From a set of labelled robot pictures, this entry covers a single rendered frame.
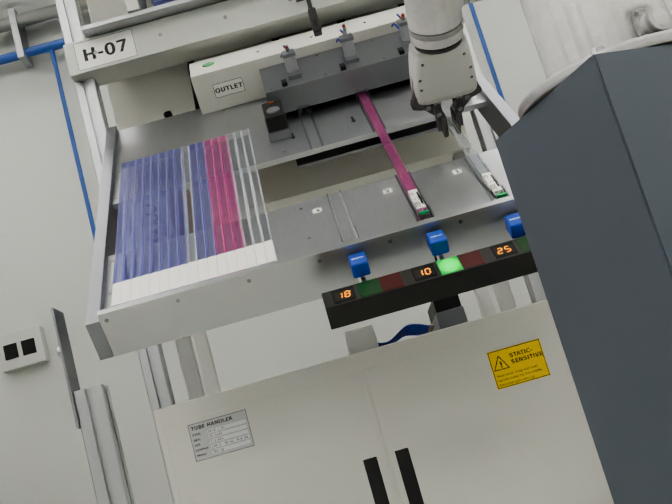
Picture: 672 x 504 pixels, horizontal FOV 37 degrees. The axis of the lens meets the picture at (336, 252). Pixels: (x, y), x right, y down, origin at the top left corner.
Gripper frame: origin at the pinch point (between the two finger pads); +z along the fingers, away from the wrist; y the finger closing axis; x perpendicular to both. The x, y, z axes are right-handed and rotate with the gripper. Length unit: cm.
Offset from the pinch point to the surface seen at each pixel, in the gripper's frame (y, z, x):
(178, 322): 48, -2, 33
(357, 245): 21.5, -6.4, 32.0
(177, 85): 46, 10, -54
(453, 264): 10.2, -5.0, 39.3
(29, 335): 125, 120, -119
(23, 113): 112, 76, -184
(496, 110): -8.0, 0.2, 0.4
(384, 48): 4.5, -0.5, -27.7
